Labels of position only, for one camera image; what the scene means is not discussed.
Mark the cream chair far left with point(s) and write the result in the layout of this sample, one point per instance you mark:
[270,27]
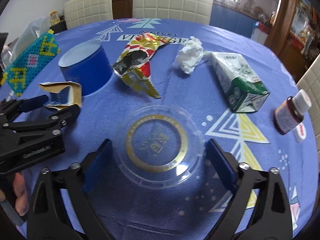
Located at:
[83,12]

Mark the blue patterned tablecloth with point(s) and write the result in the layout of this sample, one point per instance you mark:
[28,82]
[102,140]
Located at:
[191,209]

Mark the blue kitchen cabinets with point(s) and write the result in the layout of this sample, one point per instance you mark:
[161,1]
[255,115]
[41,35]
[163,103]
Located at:
[231,20]

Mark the red yellow snack wrapper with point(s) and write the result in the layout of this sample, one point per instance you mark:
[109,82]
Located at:
[133,65]

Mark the green white milk carton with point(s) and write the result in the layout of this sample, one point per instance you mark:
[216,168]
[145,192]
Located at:
[242,87]

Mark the crumpled white tissue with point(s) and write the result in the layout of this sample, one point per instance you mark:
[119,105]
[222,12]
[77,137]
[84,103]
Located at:
[190,55]

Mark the torn blue white wrapper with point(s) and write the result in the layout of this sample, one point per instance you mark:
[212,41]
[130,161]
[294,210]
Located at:
[62,94]

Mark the clear plastic lid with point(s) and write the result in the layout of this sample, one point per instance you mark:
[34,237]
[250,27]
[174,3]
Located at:
[158,147]

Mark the brown medicine bottle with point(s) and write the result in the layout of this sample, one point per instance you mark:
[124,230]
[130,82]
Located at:
[291,112]

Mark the cream chair far side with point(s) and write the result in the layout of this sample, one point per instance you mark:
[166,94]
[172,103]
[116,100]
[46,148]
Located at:
[198,11]

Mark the white red bottle cap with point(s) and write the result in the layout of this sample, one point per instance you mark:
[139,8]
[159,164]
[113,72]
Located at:
[299,132]

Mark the blue paper cup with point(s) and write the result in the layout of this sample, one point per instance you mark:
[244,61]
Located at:
[86,64]

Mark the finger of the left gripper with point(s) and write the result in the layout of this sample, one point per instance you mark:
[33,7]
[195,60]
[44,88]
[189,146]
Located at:
[57,120]
[15,107]

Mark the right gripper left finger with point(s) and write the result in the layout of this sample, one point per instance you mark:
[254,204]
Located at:
[48,218]

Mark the person's left hand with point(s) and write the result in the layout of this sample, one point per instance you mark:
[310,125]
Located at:
[21,194]

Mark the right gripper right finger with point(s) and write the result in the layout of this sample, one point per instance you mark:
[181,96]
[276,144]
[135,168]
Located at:
[271,217]

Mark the white small cabinet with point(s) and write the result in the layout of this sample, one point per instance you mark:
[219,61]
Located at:
[260,33]

